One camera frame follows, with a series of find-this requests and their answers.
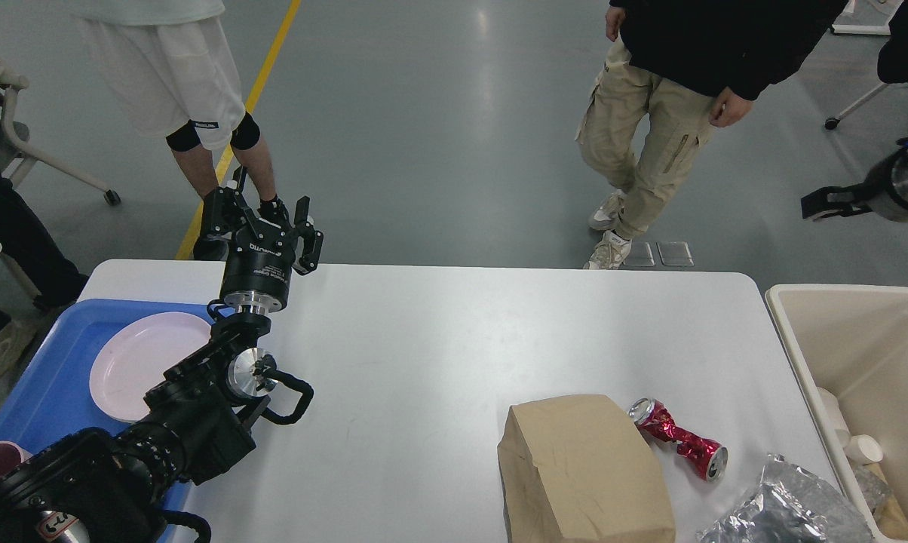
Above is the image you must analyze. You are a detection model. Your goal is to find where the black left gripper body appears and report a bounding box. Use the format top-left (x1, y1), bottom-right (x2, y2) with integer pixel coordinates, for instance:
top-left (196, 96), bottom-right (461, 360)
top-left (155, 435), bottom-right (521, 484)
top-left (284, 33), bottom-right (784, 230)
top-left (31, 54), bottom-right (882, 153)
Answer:
top-left (219, 220), bottom-right (296, 314)

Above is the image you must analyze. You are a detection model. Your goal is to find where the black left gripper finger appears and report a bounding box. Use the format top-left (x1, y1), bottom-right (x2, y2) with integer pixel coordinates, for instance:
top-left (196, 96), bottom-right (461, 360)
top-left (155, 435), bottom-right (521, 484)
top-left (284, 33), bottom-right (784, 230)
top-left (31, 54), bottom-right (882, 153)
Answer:
top-left (284, 196), bottom-right (324, 276)
top-left (200, 166), bottom-right (263, 250)

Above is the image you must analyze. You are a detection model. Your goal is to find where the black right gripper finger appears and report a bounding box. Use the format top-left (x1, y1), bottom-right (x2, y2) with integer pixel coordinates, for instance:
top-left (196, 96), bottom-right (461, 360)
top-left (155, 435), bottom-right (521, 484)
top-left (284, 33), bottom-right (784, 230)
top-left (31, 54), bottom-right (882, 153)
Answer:
top-left (801, 183), bottom-right (873, 221)

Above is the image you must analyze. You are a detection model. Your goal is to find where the pink plastic plate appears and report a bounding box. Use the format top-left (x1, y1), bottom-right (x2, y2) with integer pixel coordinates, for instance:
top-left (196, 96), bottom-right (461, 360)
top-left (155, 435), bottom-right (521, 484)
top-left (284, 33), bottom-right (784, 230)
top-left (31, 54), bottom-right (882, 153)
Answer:
top-left (88, 311), bottom-right (210, 423)

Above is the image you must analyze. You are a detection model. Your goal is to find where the white paper cup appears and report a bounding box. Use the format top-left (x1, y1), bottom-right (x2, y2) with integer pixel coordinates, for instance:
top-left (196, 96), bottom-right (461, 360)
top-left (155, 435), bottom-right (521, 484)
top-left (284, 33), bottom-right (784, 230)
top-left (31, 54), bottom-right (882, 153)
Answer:
top-left (817, 386), bottom-right (853, 448)

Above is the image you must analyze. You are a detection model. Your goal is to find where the crushed red soda can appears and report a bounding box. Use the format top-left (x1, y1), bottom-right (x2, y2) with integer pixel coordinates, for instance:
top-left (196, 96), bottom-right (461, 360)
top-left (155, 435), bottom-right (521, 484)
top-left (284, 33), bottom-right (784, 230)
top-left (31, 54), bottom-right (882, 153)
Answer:
top-left (627, 397), bottom-right (729, 482)

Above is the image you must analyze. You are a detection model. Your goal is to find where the brown paper bag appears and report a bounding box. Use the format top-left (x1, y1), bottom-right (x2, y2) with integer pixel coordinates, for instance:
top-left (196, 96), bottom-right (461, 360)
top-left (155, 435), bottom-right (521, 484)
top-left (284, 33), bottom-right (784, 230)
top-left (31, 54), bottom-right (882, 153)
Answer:
top-left (498, 394), bottom-right (676, 542)

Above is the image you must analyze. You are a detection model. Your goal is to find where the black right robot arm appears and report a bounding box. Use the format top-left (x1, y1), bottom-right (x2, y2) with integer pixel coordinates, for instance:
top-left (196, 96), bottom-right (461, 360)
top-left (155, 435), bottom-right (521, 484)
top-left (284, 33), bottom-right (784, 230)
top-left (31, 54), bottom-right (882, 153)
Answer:
top-left (801, 137), bottom-right (908, 222)

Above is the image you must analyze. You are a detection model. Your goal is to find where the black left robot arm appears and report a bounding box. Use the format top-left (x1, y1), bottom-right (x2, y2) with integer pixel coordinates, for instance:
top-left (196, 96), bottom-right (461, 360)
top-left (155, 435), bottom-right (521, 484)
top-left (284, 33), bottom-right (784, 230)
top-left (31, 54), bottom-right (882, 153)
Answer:
top-left (0, 167), bottom-right (324, 542)

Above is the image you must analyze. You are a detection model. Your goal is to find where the beige plastic bin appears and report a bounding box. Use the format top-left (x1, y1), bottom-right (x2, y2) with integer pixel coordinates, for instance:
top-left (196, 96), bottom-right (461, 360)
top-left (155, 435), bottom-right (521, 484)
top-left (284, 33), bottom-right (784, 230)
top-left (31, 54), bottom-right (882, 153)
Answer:
top-left (765, 284), bottom-right (908, 542)

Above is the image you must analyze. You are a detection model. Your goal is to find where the person in white shorts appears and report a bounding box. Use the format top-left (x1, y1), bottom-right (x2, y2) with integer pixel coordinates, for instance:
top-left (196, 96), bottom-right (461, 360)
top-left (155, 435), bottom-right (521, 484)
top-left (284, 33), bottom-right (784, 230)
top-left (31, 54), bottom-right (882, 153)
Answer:
top-left (65, 1), bottom-right (289, 226)

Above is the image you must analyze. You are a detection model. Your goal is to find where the rolling chair base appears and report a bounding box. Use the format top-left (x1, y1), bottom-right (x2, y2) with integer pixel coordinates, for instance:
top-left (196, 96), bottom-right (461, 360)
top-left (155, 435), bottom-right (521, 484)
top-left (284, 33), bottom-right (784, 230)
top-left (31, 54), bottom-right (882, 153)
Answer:
top-left (824, 1), bottom-right (908, 130)

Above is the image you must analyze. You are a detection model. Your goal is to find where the metal floor plate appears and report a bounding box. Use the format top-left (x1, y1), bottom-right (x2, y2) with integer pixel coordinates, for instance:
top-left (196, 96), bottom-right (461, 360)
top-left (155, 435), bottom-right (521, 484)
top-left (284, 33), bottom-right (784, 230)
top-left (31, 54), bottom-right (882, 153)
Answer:
top-left (656, 243), bottom-right (695, 268)
top-left (622, 241), bottom-right (656, 268)

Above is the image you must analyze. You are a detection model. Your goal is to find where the blue plastic tray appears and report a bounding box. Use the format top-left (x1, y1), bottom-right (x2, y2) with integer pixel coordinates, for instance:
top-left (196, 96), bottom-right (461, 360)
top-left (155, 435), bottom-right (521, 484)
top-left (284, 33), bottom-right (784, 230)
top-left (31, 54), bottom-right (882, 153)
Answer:
top-left (0, 299), bottom-right (184, 511)

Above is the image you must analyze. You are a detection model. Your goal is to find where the small white cup in bin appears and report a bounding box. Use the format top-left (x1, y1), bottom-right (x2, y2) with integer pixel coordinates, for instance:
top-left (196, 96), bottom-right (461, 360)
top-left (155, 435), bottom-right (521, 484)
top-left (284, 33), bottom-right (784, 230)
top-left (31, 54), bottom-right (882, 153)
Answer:
top-left (844, 435), bottom-right (884, 466)

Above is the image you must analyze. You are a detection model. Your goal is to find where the silver foil bag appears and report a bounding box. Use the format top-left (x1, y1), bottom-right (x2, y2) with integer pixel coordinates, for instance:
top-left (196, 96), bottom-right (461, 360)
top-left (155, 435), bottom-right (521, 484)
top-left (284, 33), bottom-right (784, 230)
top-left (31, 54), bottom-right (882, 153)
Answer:
top-left (696, 454), bottom-right (874, 542)

